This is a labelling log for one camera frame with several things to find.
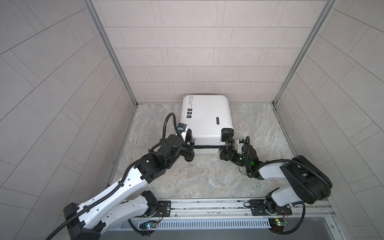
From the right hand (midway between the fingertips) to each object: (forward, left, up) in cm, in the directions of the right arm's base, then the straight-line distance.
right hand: (223, 154), depth 89 cm
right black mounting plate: (-29, -12, -1) cm, 31 cm away
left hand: (-2, +17, +23) cm, 29 cm away
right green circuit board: (-35, -19, -2) cm, 40 cm away
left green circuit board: (-32, +39, +3) cm, 51 cm away
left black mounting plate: (-26, +33, 0) cm, 42 cm away
